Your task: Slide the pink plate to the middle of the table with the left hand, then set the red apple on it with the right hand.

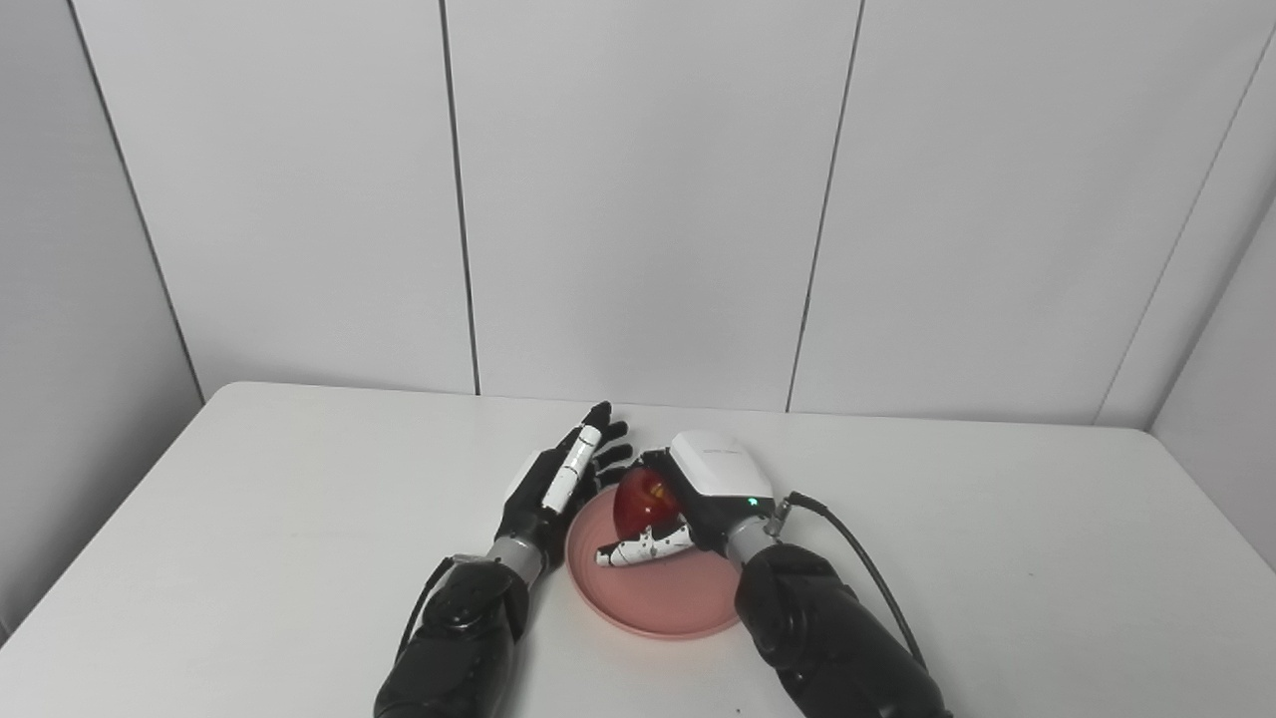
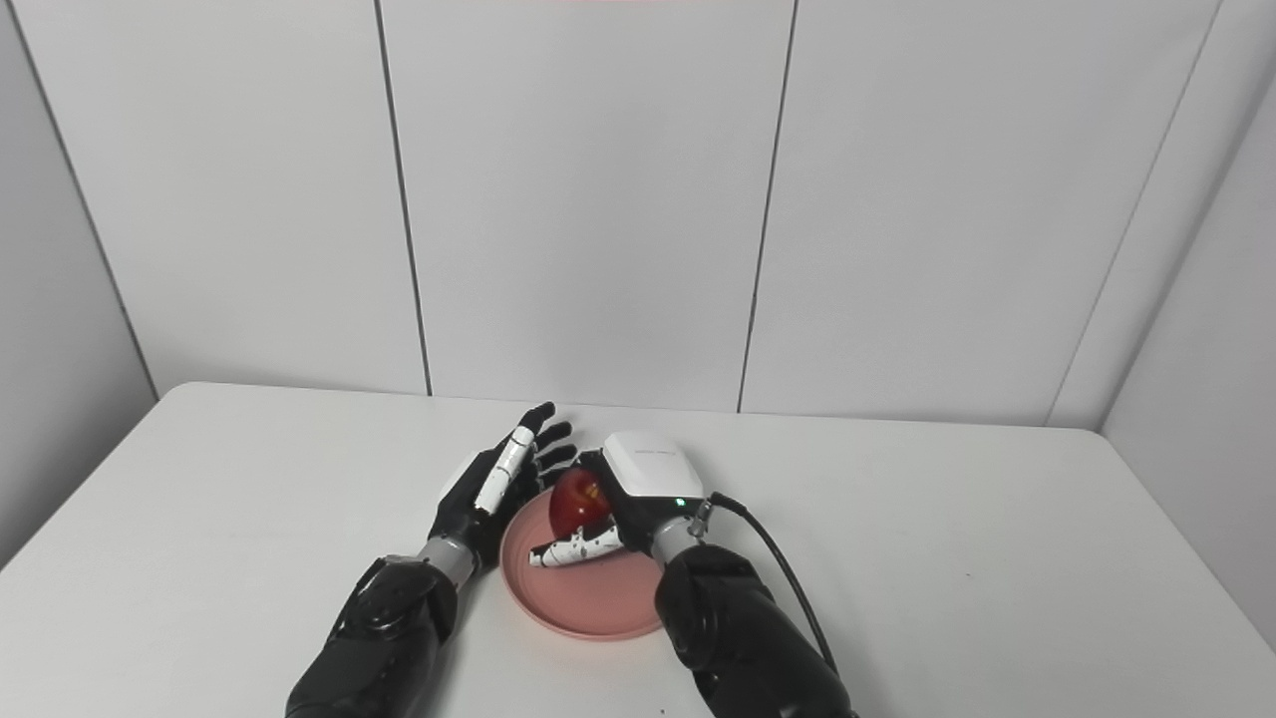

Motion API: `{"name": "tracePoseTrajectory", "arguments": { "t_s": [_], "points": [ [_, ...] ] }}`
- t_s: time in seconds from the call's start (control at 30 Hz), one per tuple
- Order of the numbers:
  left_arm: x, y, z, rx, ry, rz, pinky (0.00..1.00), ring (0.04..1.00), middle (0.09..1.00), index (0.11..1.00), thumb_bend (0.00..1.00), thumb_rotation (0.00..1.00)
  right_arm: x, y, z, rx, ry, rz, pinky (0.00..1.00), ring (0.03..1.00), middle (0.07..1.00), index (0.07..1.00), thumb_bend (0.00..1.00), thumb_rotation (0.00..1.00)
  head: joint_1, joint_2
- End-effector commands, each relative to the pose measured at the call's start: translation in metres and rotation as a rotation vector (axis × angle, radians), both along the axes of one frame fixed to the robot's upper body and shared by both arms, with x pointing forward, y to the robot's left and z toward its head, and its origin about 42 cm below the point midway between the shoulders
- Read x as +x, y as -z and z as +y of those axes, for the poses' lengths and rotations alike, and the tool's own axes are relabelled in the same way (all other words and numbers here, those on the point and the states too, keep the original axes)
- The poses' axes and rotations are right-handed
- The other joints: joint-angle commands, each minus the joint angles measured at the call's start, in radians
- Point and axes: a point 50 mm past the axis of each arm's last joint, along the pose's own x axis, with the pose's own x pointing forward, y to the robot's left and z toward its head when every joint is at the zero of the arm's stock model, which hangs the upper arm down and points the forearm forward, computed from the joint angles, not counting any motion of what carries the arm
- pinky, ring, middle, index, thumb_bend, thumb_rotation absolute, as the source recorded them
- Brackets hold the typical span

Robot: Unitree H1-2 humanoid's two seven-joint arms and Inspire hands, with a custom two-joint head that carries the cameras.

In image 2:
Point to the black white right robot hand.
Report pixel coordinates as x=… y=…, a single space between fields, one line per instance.
x=648 y=469

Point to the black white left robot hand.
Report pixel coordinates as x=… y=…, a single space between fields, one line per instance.
x=478 y=499

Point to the red apple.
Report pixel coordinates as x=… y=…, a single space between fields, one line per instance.
x=578 y=504

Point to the pink round plate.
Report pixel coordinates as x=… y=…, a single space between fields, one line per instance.
x=593 y=593

